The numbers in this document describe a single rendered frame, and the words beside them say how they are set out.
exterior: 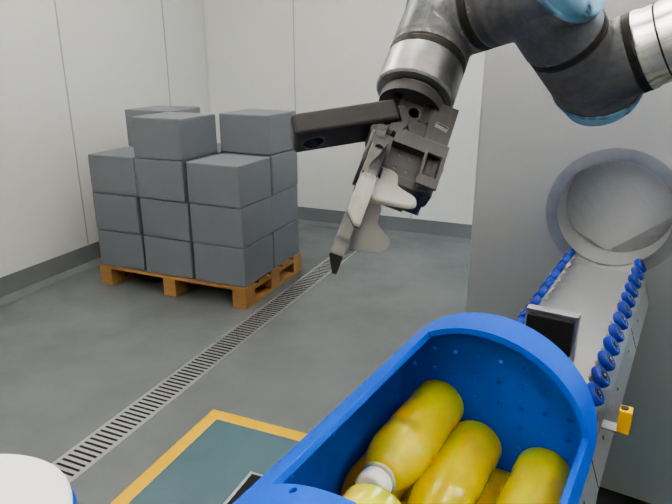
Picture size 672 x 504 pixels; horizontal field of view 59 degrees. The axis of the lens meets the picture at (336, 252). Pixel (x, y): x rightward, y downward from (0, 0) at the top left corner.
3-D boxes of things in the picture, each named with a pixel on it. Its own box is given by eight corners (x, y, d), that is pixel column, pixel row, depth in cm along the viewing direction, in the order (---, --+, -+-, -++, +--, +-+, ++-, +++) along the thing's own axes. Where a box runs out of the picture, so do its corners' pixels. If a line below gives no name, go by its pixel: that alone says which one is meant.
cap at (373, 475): (357, 466, 67) (349, 475, 66) (384, 462, 65) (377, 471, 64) (371, 497, 68) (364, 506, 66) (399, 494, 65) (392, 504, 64)
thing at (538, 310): (571, 383, 120) (581, 313, 116) (567, 392, 117) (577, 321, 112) (521, 370, 125) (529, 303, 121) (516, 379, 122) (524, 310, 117)
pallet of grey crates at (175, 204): (301, 270, 453) (297, 110, 415) (246, 309, 383) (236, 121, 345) (172, 251, 497) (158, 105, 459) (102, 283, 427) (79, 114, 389)
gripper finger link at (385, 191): (418, 218, 51) (425, 172, 58) (353, 193, 51) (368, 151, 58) (404, 246, 53) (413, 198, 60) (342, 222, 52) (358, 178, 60)
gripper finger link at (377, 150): (382, 163, 54) (393, 128, 61) (367, 156, 54) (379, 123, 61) (365, 205, 57) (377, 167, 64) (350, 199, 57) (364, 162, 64)
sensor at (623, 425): (630, 428, 111) (634, 405, 110) (628, 436, 109) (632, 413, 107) (586, 416, 115) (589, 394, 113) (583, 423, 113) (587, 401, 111)
